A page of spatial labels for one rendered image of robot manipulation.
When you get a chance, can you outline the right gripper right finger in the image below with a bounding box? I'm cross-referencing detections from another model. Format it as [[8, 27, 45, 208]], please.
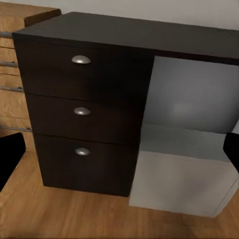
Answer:
[[223, 132, 239, 172]]

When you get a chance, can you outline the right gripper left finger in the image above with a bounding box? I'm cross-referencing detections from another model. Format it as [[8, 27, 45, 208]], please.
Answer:
[[0, 132, 26, 192]]

